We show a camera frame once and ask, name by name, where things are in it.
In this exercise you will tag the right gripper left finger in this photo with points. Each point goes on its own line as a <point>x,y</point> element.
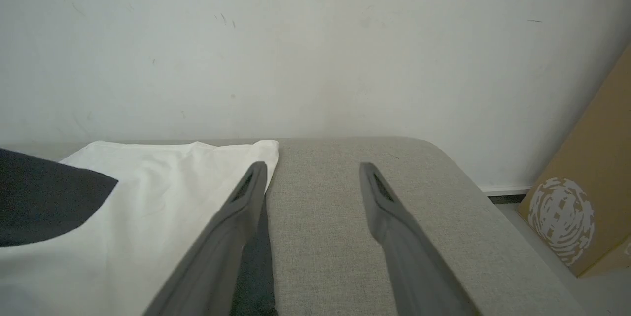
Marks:
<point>222,252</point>

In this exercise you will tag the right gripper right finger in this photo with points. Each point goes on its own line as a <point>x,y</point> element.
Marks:
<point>414,266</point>

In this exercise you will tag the black and white garment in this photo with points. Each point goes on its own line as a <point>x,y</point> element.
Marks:
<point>148,217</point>

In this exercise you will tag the grey fabric sofa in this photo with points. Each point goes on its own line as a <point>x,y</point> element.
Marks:
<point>320,237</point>

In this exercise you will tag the brown cardboard box white print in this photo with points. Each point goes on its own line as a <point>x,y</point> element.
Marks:
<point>591,168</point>

